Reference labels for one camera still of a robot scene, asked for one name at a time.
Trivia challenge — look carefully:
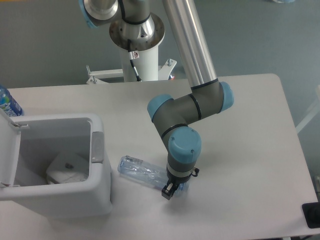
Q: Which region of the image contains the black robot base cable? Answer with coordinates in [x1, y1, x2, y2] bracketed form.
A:
[126, 38, 143, 83]

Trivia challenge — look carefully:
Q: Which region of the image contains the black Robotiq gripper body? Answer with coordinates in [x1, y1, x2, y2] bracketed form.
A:
[166, 172, 192, 189]

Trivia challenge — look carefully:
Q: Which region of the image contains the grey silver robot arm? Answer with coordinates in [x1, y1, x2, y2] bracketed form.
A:
[78, 0, 234, 199]

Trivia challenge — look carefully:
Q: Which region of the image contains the blue labelled water bottle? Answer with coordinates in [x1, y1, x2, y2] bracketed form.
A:
[0, 85, 24, 117]

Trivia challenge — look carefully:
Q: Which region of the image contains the crushed clear plastic bottle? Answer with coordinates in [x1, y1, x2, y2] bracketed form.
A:
[117, 155, 200, 196]

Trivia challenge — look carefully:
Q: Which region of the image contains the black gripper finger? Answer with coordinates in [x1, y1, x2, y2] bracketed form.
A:
[161, 182, 179, 200]

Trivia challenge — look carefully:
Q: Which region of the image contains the black device at table edge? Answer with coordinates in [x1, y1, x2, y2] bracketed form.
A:
[301, 202, 320, 229]

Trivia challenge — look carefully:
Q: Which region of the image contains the white plastic trash can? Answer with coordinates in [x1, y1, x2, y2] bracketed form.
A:
[0, 113, 112, 218]

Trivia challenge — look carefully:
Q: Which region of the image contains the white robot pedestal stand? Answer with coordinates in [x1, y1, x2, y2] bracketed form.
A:
[86, 12, 178, 85]

